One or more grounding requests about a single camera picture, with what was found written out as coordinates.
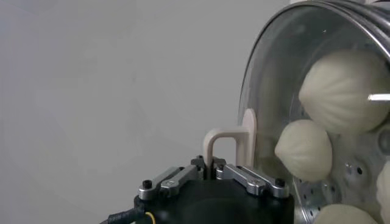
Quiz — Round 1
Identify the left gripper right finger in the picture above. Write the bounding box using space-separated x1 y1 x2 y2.
212 156 291 199

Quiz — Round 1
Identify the perforated steel steamer basket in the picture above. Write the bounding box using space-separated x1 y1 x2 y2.
289 0 390 224

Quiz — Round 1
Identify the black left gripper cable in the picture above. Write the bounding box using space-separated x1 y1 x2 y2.
99 197 156 224

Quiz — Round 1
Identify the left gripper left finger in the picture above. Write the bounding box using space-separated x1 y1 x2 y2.
137 155 206 201

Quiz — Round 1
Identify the glass pot lid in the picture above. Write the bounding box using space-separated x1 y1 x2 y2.
202 0 390 224

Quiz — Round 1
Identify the white steamed baozi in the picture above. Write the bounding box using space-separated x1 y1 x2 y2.
298 50 390 136
313 203 378 224
274 119 333 183
376 161 390 224

